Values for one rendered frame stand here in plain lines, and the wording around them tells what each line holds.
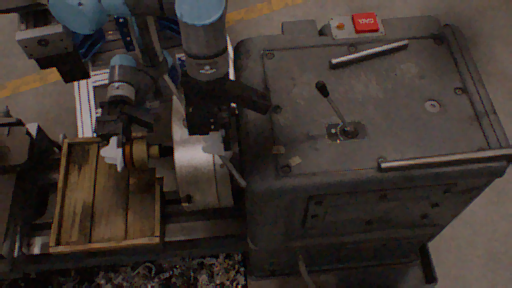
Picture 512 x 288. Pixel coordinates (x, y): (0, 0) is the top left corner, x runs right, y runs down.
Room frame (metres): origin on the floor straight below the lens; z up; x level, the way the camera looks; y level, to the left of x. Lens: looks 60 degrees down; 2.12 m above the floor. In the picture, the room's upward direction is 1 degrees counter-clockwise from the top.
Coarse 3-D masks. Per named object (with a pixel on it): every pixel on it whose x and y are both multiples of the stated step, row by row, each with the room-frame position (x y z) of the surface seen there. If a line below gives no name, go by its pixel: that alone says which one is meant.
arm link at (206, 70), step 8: (224, 56) 0.50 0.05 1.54; (192, 64) 0.49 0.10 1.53; (200, 64) 0.49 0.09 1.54; (208, 64) 0.49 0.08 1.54; (216, 64) 0.49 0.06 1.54; (224, 64) 0.50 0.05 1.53; (192, 72) 0.49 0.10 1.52; (200, 72) 0.48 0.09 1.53; (208, 72) 0.48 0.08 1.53; (216, 72) 0.48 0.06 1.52; (224, 72) 0.49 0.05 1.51; (200, 80) 0.48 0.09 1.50; (208, 80) 0.48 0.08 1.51
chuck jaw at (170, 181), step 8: (152, 160) 0.54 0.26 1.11; (160, 160) 0.54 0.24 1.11; (168, 160) 0.54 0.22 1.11; (152, 168) 0.52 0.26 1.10; (160, 168) 0.52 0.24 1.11; (168, 168) 0.51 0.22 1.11; (152, 176) 0.51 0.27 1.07; (160, 176) 0.49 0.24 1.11; (168, 176) 0.49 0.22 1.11; (160, 184) 0.49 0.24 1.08; (168, 184) 0.47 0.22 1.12; (176, 184) 0.47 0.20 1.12; (168, 192) 0.45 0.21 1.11; (176, 192) 0.45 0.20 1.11; (184, 200) 0.43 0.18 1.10; (192, 200) 0.43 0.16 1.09
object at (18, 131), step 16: (0, 128) 0.73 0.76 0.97; (16, 128) 0.74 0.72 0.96; (0, 176) 0.57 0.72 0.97; (16, 176) 0.57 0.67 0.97; (0, 192) 0.52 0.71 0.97; (16, 192) 0.53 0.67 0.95; (0, 208) 0.48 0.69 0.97; (16, 208) 0.49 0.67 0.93; (0, 224) 0.43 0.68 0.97; (0, 240) 0.39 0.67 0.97; (0, 256) 0.35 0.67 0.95
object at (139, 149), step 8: (128, 144) 0.58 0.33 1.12; (136, 144) 0.58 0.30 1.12; (144, 144) 0.58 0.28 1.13; (152, 144) 0.58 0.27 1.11; (160, 144) 0.60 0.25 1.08; (128, 152) 0.56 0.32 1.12; (136, 152) 0.56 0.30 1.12; (144, 152) 0.56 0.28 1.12; (152, 152) 0.56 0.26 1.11; (160, 152) 0.59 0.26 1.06; (128, 160) 0.54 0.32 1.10; (136, 160) 0.54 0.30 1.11; (144, 160) 0.54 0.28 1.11; (128, 168) 0.53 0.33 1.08; (136, 168) 0.53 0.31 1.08; (144, 168) 0.53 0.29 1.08
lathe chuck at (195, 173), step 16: (176, 112) 0.60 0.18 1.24; (176, 128) 0.55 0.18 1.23; (176, 144) 0.52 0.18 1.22; (192, 144) 0.52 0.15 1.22; (176, 160) 0.49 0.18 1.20; (192, 160) 0.49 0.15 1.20; (208, 160) 0.49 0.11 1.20; (176, 176) 0.46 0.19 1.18; (192, 176) 0.46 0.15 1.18; (208, 176) 0.46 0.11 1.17; (192, 192) 0.44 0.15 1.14; (208, 192) 0.44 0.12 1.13; (192, 208) 0.43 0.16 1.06; (208, 208) 0.44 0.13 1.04
